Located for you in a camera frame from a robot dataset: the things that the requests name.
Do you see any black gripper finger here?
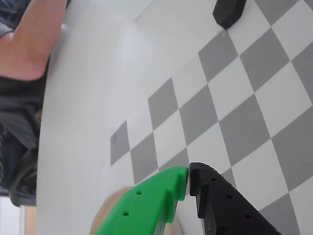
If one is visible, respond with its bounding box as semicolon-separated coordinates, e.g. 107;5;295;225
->
188;162;283;235

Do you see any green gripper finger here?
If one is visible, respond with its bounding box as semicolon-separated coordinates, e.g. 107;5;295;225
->
94;165;191;235

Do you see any person's bare forearm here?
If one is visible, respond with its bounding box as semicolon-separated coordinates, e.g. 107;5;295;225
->
0;0;68;82

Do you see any grey white checkerboard mat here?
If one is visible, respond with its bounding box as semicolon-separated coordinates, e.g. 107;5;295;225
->
110;0;313;235

